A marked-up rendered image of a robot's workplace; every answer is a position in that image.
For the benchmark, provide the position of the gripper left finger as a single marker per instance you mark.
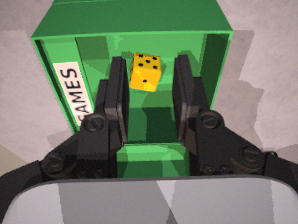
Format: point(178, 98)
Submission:
point(88, 154)

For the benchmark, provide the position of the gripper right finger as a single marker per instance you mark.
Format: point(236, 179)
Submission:
point(217, 147)

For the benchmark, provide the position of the green open-top bin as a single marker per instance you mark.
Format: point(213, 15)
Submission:
point(166, 28)

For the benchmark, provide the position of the yellow die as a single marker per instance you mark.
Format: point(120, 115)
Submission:
point(145, 72)

